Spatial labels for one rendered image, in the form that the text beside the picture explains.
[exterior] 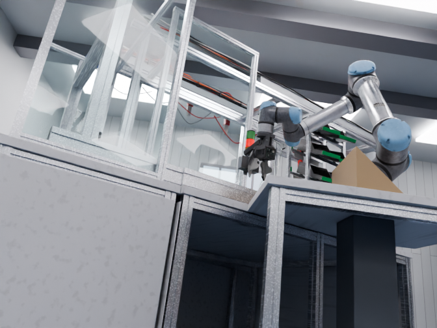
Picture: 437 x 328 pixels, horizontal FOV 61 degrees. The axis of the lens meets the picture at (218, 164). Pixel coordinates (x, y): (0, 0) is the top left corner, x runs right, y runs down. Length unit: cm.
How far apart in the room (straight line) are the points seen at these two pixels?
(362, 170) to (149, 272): 83
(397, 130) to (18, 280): 136
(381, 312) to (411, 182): 508
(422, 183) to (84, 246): 580
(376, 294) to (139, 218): 86
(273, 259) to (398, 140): 68
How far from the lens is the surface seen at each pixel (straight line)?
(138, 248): 131
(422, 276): 618
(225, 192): 159
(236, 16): 342
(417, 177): 653
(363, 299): 145
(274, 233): 115
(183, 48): 167
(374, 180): 144
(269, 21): 344
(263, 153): 167
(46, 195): 125
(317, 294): 180
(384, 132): 154
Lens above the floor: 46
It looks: 21 degrees up
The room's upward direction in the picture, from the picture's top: 7 degrees clockwise
